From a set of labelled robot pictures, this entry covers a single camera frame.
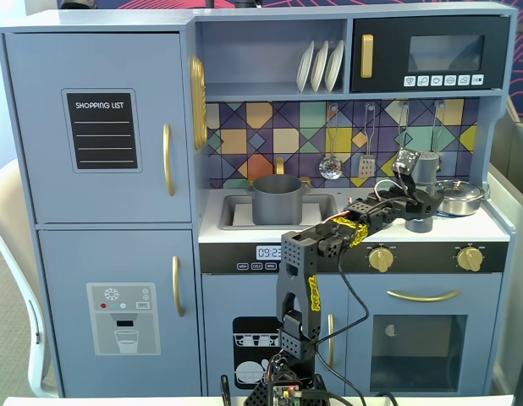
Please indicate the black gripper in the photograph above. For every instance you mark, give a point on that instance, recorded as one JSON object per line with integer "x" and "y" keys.
{"x": 426, "y": 205}

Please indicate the gray salt shaker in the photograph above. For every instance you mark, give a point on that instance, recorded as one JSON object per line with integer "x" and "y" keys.
{"x": 425, "y": 175}

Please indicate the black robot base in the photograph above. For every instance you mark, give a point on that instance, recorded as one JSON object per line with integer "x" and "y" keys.
{"x": 257, "y": 395}

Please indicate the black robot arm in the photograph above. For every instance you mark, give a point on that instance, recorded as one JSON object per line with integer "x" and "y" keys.
{"x": 295, "y": 262}

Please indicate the steel pot with lid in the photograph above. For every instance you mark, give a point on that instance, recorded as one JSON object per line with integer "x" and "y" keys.
{"x": 464, "y": 196}

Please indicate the gold stove knob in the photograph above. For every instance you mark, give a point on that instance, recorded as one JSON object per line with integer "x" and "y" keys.
{"x": 381, "y": 259}
{"x": 469, "y": 259}

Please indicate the metal slotted spatula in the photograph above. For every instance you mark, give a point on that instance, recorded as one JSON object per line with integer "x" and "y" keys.
{"x": 366, "y": 166}

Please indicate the metal spoon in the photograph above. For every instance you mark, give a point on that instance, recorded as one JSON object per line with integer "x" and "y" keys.
{"x": 438, "y": 127}

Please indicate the metal ladle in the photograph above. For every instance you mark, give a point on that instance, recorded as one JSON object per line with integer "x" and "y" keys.
{"x": 402, "y": 127}

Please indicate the beige partition panel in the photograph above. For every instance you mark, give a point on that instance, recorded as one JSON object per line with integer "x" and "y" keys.
{"x": 513, "y": 211}

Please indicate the gray toy sink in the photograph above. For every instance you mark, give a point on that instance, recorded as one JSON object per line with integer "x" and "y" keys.
{"x": 325, "y": 209}

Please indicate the metal slotted skimmer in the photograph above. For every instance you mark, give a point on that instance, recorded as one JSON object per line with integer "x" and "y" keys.
{"x": 330, "y": 168}

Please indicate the gold faucet knob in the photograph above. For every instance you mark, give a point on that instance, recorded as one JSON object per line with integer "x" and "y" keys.
{"x": 305, "y": 182}

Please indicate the gray cooking pot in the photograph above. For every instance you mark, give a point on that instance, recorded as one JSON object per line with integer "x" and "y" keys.
{"x": 276, "y": 203}

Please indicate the gold toy faucet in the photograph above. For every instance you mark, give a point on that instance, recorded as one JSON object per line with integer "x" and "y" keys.
{"x": 279, "y": 166}

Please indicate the black microwave door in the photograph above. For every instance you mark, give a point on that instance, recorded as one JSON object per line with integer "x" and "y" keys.
{"x": 388, "y": 51}

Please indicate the blue oven door with window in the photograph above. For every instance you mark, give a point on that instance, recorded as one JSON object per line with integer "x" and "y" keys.
{"x": 363, "y": 359}

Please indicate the white toy plate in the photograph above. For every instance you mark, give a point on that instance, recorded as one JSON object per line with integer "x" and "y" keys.
{"x": 304, "y": 69}
{"x": 334, "y": 65}
{"x": 319, "y": 67}

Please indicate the blue toy play kitchen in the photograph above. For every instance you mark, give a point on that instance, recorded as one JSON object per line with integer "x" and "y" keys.
{"x": 270, "y": 59}

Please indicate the blue dishwasher door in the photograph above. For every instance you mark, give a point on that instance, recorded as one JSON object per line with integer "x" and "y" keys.
{"x": 217, "y": 296}

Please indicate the gold toy phone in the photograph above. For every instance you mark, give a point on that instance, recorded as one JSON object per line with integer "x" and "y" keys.
{"x": 198, "y": 101}

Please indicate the black device atop kitchen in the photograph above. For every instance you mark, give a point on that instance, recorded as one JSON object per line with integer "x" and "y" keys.
{"x": 246, "y": 3}

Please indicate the black table clamp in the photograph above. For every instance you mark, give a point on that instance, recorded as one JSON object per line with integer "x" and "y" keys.
{"x": 225, "y": 389}

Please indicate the black shopping list chalkboard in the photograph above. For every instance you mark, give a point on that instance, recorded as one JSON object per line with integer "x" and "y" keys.
{"x": 102, "y": 139}

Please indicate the blue fridge door with dispenser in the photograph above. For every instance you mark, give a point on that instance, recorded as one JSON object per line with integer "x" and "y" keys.
{"x": 67, "y": 262}

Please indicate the blue fridge door with chalkboard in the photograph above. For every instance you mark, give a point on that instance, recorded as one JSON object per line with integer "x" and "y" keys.
{"x": 41, "y": 127}

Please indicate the dark object atop kitchen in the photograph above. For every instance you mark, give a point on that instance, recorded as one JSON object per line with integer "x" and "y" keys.
{"x": 77, "y": 3}

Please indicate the black wrist camera board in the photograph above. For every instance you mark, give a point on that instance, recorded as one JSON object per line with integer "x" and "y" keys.
{"x": 406, "y": 160}

